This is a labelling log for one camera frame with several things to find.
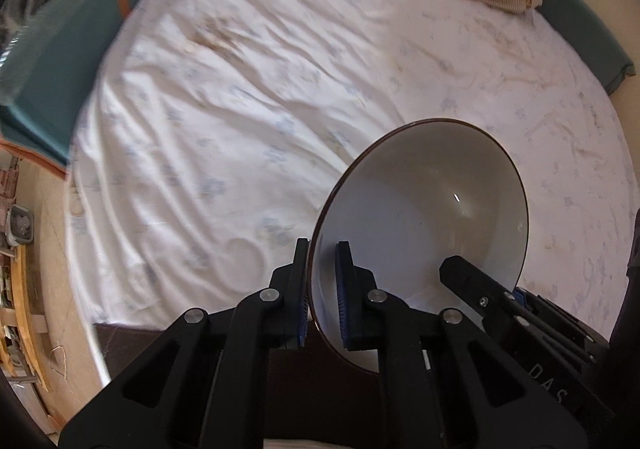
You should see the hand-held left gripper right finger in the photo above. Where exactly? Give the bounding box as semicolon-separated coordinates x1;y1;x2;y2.
334;240;586;449

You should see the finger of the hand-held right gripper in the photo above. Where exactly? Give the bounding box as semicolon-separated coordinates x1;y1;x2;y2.
439;255;591;367
512;286;598;355

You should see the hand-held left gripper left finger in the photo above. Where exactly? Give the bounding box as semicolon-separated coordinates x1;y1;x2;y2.
59;238;313;449

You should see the white fish print bowl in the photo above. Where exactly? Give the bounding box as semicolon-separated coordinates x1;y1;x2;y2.
306;118;530;374

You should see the dark brown leather mat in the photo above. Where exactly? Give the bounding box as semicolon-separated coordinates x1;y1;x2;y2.
94;321;381;449

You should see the white printed bed sheet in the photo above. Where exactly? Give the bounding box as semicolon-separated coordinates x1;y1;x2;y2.
65;0;631;370

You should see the wooden shelf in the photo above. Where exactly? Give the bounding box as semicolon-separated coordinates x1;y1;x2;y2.
0;154;56;395

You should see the grey box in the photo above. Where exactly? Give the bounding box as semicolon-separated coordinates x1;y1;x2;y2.
6;205;36;247

